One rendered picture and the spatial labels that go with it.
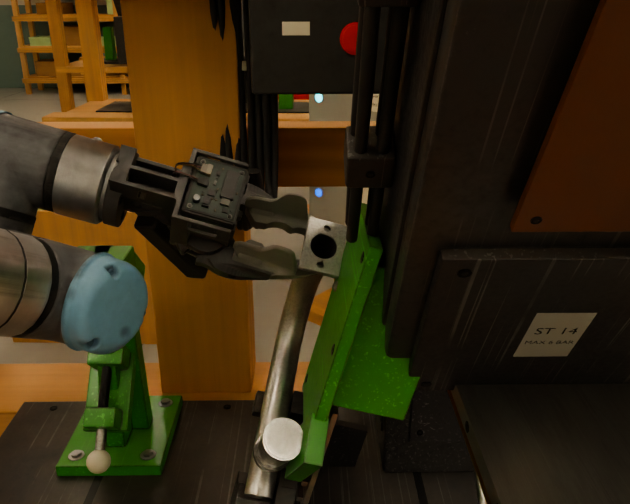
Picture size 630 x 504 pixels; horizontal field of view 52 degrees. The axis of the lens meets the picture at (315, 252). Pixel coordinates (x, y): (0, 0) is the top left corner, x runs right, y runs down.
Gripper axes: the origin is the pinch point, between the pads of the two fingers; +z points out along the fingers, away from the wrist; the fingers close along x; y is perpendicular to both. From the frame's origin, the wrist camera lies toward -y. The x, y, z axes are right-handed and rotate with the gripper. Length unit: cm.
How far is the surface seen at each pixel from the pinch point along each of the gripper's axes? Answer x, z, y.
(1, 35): 582, -426, -854
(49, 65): 529, -327, -812
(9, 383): -13, -35, -53
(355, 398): -13.8, 5.9, 2.8
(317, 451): -18.9, 3.5, 2.3
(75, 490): -26.2, -18.0, -28.8
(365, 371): -11.7, 5.8, 4.8
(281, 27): 23.3, -9.2, 2.7
